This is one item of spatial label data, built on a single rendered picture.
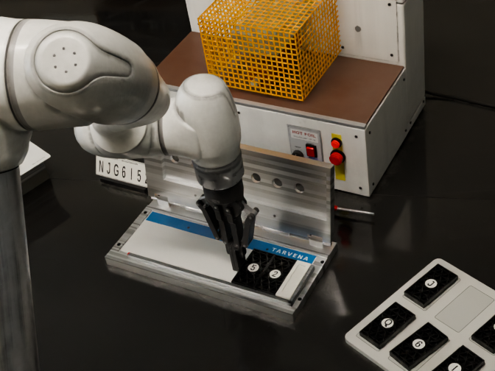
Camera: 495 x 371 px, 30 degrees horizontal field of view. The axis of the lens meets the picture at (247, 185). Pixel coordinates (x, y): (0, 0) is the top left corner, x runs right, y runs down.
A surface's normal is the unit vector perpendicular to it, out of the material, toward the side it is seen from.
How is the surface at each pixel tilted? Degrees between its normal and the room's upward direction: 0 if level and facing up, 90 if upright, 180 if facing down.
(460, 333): 0
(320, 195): 79
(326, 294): 0
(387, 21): 90
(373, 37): 90
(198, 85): 9
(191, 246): 0
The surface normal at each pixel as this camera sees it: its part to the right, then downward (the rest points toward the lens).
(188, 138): -0.24, 0.62
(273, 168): -0.48, 0.47
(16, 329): 0.73, 0.14
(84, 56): -0.11, -0.02
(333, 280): -0.14, -0.75
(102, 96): 0.61, 0.64
